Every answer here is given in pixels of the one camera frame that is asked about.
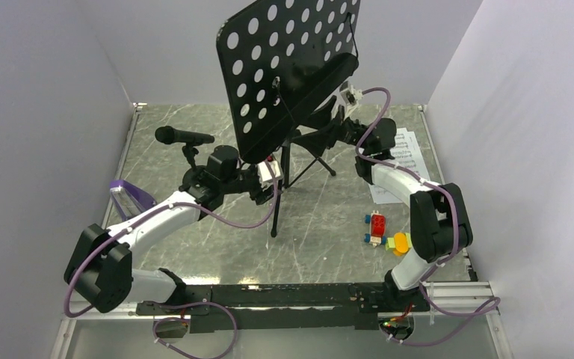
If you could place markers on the purple metronome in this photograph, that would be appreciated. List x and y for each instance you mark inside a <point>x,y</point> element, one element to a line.
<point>129,200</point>

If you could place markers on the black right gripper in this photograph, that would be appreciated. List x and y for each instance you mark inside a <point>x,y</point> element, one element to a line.
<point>320,141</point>

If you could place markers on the red toy block car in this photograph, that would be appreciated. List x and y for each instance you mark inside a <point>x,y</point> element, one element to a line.
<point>376,234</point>

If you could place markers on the green orange toy block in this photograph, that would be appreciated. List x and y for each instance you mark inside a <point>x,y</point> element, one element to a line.
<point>399,244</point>

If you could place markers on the black desktop microphone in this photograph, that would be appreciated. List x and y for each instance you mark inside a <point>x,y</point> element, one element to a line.
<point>190,140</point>

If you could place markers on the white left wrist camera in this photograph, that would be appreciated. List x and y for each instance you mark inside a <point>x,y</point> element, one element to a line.
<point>269,172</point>

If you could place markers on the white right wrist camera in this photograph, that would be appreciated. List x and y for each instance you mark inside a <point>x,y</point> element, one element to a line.
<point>350,94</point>

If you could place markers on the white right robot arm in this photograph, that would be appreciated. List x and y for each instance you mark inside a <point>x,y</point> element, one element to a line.
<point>439,224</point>

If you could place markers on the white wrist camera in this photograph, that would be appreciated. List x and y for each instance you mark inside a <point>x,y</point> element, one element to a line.
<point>350,94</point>
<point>269,172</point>

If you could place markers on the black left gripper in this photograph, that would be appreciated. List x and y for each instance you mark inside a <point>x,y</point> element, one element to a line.
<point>259,196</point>

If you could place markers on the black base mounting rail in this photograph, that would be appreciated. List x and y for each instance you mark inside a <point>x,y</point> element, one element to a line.
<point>286,306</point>

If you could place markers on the black tripod music stand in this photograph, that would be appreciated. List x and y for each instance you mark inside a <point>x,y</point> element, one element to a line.
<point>281,60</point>

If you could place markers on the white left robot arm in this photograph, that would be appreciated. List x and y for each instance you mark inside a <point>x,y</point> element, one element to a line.
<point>101,268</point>

